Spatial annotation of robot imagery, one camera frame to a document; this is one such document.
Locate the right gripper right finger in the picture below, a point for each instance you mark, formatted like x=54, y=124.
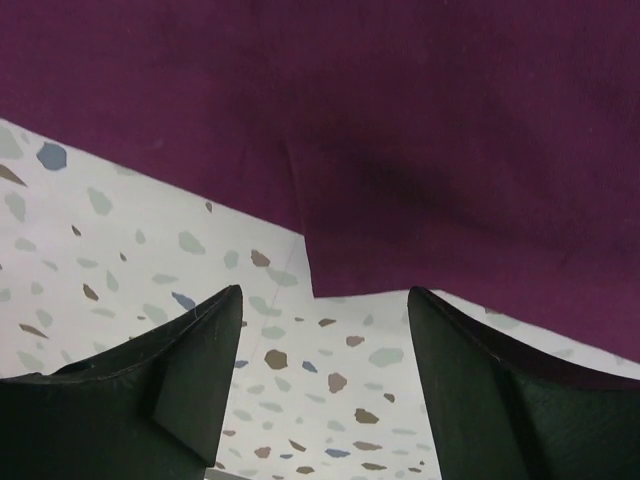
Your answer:
x=500, y=409

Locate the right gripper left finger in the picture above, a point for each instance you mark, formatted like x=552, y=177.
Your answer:
x=150, y=408

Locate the purple surgical cloth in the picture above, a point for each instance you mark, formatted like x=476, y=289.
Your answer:
x=489, y=149

